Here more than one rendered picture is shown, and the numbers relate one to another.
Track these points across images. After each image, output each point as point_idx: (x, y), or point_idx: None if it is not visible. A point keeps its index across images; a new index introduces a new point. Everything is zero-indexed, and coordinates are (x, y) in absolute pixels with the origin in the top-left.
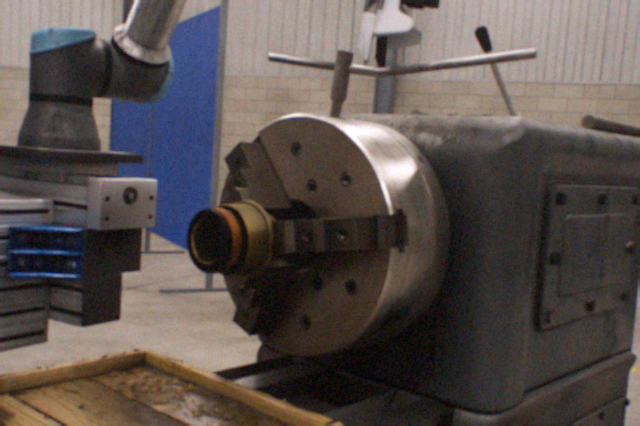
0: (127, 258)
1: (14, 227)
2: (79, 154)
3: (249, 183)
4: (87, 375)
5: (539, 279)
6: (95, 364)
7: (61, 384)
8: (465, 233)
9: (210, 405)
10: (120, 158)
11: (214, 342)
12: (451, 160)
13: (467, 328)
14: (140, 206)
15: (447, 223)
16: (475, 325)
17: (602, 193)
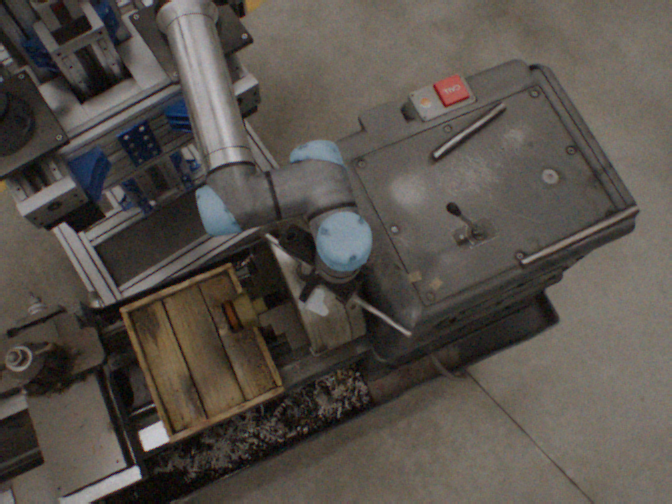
0: (246, 112)
1: (165, 114)
2: None
3: (255, 284)
4: (197, 283)
5: (440, 322)
6: (200, 280)
7: (184, 292)
8: (379, 326)
9: (243, 335)
10: (232, 52)
11: None
12: (377, 304)
13: (377, 342)
14: (246, 101)
15: (363, 330)
16: (379, 345)
17: (523, 282)
